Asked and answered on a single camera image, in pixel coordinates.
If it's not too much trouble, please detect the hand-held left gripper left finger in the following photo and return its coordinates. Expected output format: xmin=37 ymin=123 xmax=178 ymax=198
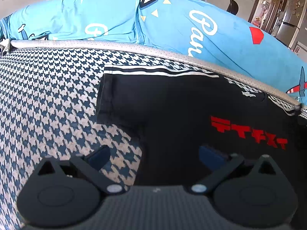
xmin=37 ymin=145 xmax=125 ymax=195

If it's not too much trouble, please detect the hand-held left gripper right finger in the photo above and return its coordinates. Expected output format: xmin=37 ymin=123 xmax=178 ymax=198
xmin=191 ymin=145 xmax=277 ymax=195

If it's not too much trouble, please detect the black shirt with white stripes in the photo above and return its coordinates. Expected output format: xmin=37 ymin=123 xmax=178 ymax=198
xmin=96 ymin=65 xmax=307 ymax=197

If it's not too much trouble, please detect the houndstooth sofa mat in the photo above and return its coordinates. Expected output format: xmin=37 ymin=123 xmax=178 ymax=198
xmin=0 ymin=38 xmax=307 ymax=230

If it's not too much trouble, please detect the blue printed sofa cover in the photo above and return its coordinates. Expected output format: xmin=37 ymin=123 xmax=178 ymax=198
xmin=0 ymin=0 xmax=307 ymax=106

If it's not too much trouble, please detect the dark curved-back chair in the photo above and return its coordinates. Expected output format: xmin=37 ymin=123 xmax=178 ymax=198
xmin=227 ymin=0 xmax=239 ymax=13

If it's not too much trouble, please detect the grey refrigerator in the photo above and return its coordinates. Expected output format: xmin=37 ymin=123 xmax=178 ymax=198
xmin=276 ymin=0 xmax=307 ymax=53

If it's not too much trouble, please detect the wide wooden door frame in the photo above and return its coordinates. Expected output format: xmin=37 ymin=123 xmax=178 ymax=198
xmin=248 ymin=0 xmax=289 ymax=35

